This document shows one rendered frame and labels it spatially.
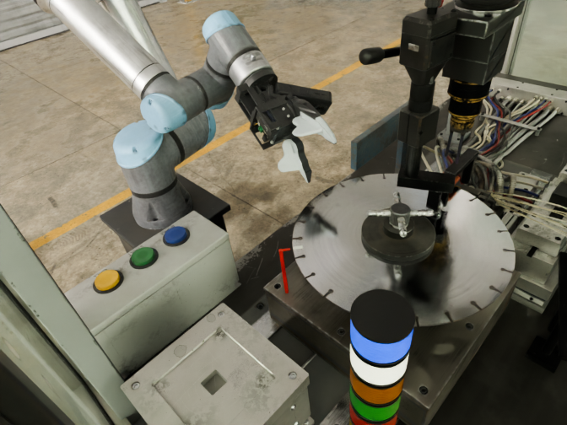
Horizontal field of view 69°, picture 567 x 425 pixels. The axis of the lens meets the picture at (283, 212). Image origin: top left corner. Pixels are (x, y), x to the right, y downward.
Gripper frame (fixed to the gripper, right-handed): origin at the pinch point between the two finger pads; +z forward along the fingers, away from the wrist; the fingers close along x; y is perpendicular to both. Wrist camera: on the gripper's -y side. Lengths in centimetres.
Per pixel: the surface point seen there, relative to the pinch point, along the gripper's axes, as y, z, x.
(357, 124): -136, -61, -159
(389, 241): 3.3, 17.6, 8.1
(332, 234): 8.1, 11.9, 3.0
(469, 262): -3.0, 26.1, 12.4
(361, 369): 26.4, 24.7, 30.8
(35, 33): 0, -434, -395
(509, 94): -88, -1, -27
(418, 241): 0.0, 19.9, 9.6
